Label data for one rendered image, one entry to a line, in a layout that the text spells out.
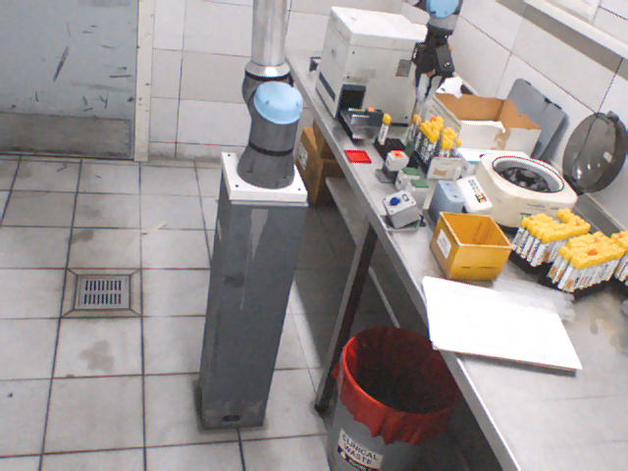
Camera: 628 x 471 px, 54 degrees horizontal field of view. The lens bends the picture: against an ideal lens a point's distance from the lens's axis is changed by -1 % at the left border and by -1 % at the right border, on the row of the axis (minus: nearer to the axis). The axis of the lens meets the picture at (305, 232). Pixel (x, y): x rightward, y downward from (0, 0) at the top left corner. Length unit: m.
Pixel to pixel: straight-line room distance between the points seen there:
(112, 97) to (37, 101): 0.36
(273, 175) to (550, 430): 0.85
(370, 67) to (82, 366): 1.40
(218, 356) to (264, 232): 0.46
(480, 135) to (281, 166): 0.69
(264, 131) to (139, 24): 1.78
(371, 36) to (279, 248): 0.76
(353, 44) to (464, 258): 0.87
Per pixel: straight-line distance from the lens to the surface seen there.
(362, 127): 1.94
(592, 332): 1.50
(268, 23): 1.57
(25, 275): 2.71
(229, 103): 3.45
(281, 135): 1.52
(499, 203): 1.69
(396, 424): 1.74
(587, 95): 2.04
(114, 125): 3.41
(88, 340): 2.40
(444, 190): 1.60
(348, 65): 2.04
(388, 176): 1.77
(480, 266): 1.46
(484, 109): 2.23
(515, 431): 1.18
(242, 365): 1.92
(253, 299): 1.74
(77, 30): 3.24
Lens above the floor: 1.68
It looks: 33 degrees down
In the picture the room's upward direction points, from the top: 12 degrees clockwise
